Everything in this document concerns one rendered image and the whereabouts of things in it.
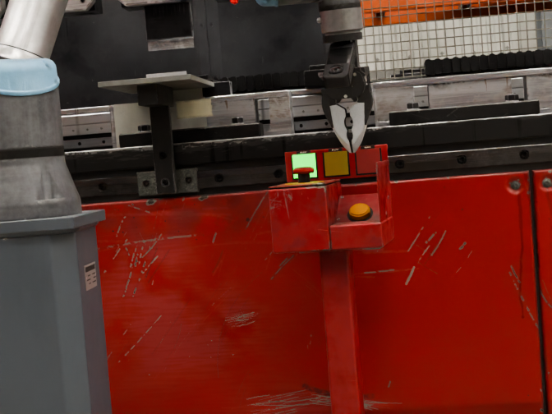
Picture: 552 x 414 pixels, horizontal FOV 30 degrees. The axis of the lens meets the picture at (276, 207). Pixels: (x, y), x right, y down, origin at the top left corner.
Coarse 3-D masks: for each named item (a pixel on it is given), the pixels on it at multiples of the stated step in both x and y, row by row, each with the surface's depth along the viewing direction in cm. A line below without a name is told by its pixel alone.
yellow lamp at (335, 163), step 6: (324, 156) 196; (330, 156) 196; (336, 156) 196; (342, 156) 196; (324, 162) 196; (330, 162) 196; (336, 162) 196; (342, 162) 196; (330, 168) 196; (336, 168) 196; (342, 168) 196; (330, 174) 196; (336, 174) 196; (342, 174) 196
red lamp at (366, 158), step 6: (360, 150) 195; (366, 150) 194; (372, 150) 194; (378, 150) 194; (360, 156) 195; (366, 156) 195; (372, 156) 194; (378, 156) 194; (360, 162) 195; (366, 162) 195; (372, 162) 194; (360, 168) 195; (366, 168) 195; (372, 168) 194
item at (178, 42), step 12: (156, 12) 221; (168, 12) 221; (180, 12) 220; (156, 24) 221; (168, 24) 221; (180, 24) 221; (192, 24) 222; (156, 36) 221; (168, 36) 221; (180, 36) 221; (192, 36) 221; (156, 48) 222; (168, 48) 222
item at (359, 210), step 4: (356, 204) 188; (360, 204) 188; (364, 204) 188; (352, 208) 188; (356, 208) 187; (360, 208) 187; (364, 208) 187; (368, 208) 187; (352, 212) 187; (356, 212) 186; (360, 212) 186; (364, 212) 186; (368, 212) 186; (352, 216) 186; (356, 216) 186; (360, 216) 186; (364, 216) 186; (368, 216) 187
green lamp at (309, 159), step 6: (294, 156) 198; (300, 156) 198; (306, 156) 197; (312, 156) 197; (294, 162) 198; (300, 162) 198; (306, 162) 197; (312, 162) 197; (294, 168) 198; (294, 174) 198; (312, 174) 197
